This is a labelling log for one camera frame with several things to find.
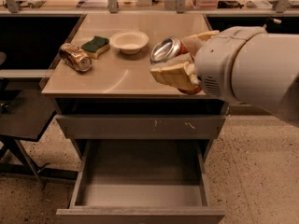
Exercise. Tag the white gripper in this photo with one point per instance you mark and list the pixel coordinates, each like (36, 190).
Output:
(215, 58)

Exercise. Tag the orange coke can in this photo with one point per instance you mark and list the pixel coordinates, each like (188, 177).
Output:
(168, 52)

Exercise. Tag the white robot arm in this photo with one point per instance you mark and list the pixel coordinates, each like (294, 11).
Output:
(237, 65)

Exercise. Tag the grey drawer cabinet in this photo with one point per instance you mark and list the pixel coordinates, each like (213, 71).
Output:
(119, 84)

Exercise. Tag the crushed brown soda can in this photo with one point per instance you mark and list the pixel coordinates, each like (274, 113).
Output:
(75, 57)

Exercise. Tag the closed top drawer front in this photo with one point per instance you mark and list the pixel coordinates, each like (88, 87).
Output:
(141, 127)

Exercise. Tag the open middle drawer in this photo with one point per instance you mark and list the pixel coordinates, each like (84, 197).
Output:
(141, 182)

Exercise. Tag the white paper bowl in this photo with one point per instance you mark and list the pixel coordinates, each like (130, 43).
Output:
(129, 42)

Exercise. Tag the green yellow sponge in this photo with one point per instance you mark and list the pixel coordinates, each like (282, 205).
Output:
(96, 46)

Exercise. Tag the dark side table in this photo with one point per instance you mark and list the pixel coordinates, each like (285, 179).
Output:
(25, 116)

